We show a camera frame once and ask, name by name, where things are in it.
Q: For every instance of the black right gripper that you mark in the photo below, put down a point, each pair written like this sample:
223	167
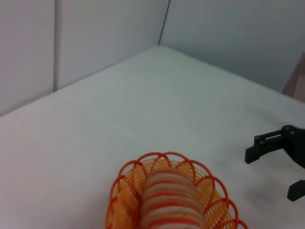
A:
296	145

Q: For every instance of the orange white striped bread roll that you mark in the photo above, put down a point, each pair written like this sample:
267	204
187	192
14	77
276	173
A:
171	200

